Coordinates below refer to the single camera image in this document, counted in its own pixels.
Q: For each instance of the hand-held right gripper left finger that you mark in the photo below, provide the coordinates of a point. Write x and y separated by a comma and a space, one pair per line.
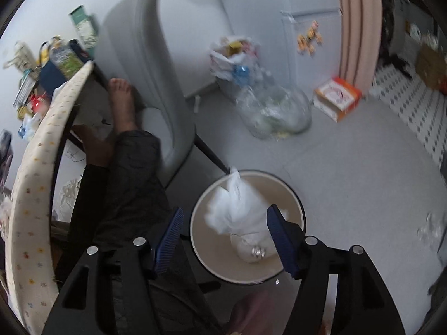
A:
169, 240

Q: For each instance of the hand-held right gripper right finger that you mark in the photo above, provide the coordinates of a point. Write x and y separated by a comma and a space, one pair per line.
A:
279, 244

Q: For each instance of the silver blister pack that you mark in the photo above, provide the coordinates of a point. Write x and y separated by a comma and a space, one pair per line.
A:
258, 252

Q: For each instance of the white bin with black rim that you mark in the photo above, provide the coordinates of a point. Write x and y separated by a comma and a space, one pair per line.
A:
209, 237

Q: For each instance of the white plastic bag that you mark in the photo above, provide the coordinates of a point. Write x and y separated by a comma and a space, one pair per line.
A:
234, 209

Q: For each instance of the person's leg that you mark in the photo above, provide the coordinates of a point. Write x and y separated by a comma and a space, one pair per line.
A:
132, 167

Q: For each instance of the white crinkled bag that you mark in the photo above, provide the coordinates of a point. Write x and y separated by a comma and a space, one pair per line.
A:
66, 199

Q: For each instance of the clear plastic bag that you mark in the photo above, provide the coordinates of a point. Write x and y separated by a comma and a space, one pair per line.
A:
276, 111

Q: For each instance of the floral tablecloth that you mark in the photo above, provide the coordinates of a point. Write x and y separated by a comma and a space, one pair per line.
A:
31, 216

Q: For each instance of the crumpled clear plastic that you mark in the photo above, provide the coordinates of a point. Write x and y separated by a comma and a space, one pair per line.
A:
429, 232

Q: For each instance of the orange white box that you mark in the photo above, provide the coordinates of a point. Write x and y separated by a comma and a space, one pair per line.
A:
337, 97

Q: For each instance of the white fridge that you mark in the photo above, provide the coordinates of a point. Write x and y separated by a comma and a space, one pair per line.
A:
324, 66

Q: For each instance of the white bag of rubbish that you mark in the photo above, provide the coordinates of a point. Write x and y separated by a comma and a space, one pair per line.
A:
223, 62

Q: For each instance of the white diamond pattern mat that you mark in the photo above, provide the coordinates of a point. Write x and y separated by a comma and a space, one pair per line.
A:
412, 111

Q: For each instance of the grey chair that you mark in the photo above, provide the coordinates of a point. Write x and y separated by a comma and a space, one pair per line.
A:
139, 42

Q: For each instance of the navy lunch bag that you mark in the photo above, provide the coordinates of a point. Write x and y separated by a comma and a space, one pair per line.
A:
50, 75

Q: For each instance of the plastic bottle with green label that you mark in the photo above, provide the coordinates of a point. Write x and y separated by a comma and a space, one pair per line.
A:
68, 61

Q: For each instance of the yellow fridge magnet cluster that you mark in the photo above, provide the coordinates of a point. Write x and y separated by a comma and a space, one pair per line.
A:
309, 38

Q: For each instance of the yellow snack bag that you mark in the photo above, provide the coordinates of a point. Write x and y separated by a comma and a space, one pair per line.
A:
44, 56

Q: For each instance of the green box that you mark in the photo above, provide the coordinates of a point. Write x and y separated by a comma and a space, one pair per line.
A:
83, 24

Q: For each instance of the cardboard box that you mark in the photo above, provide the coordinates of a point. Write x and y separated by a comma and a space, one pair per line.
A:
431, 66

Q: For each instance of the pink curtain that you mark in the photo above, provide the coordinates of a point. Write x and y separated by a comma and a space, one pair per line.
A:
359, 24

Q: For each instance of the white printed paper bag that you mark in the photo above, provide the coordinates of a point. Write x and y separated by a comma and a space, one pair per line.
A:
21, 54

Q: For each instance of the cluttered storage shelf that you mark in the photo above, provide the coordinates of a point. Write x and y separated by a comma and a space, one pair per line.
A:
412, 14

